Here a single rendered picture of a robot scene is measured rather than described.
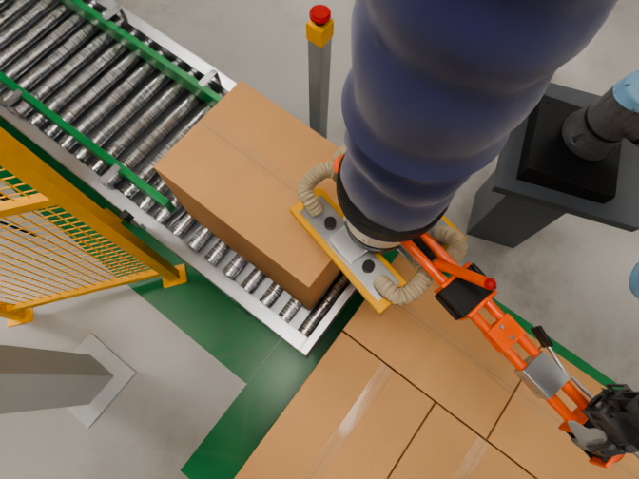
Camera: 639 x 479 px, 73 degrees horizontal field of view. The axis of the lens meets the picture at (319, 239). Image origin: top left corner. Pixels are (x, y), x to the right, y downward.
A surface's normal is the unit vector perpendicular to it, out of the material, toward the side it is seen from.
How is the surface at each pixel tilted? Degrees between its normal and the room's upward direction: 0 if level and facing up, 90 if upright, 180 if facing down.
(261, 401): 0
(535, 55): 77
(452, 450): 0
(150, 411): 0
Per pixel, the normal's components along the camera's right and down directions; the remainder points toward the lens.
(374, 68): -0.81, 0.42
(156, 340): 0.01, -0.31
